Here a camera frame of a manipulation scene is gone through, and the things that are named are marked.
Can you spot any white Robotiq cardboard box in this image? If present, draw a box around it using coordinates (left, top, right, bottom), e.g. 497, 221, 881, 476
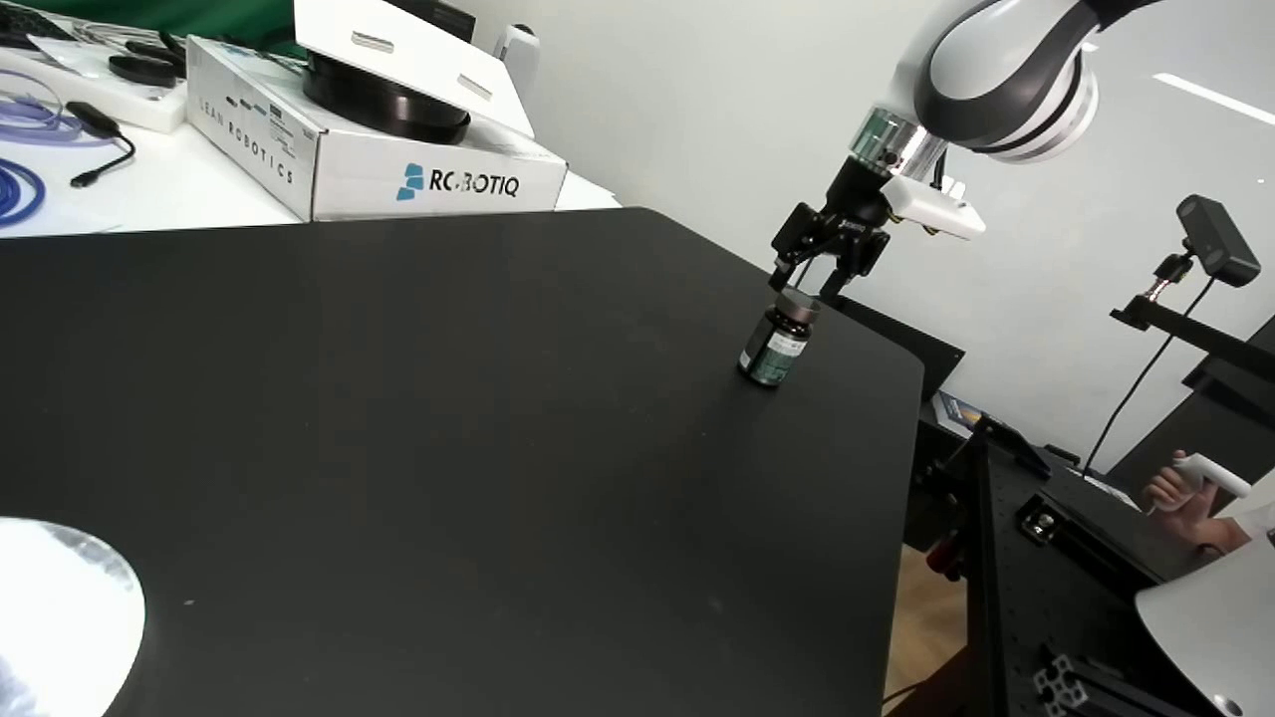
184, 0, 569, 229

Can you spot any black camera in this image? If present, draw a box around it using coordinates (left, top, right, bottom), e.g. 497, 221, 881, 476
1172, 190, 1264, 291

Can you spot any black cable with adapter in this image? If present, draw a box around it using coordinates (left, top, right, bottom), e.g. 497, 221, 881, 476
62, 95, 139, 190

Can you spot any black metal stand frame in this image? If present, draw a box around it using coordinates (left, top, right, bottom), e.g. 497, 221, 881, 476
912, 412, 1223, 717

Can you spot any pale blue cable bundle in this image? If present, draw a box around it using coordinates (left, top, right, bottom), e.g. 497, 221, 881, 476
0, 88, 98, 150

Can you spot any dark green bottle tan cap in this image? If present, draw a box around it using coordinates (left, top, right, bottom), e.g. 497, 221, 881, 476
734, 291, 821, 395

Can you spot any dark blue cable coil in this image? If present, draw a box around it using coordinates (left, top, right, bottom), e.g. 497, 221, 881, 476
0, 156, 51, 233

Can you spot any small black device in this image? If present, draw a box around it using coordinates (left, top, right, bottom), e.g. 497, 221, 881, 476
108, 27, 192, 92

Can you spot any white round plate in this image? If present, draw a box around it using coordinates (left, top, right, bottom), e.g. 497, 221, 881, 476
0, 513, 151, 717

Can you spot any person's hand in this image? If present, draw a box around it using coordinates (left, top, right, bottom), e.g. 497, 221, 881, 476
1142, 455, 1256, 559

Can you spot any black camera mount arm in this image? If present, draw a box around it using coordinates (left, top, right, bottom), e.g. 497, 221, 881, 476
1106, 291, 1275, 392

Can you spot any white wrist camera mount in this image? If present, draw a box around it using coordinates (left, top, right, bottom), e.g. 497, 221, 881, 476
881, 160, 993, 245

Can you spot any white rounded object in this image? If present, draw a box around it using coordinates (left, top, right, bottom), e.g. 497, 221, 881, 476
1130, 534, 1275, 717

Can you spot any black round disc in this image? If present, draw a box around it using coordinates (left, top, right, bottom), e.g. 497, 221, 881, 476
298, 58, 474, 147

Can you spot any green cloth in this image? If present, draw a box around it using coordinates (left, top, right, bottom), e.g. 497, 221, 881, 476
51, 0, 298, 43

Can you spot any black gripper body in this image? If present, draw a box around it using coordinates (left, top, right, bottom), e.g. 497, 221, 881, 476
772, 150, 897, 279

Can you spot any white handheld controller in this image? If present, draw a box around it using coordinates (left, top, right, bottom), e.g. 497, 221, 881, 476
1172, 451, 1256, 501

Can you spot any thin black camera cable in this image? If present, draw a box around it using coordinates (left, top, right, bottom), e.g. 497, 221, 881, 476
1075, 249, 1219, 480

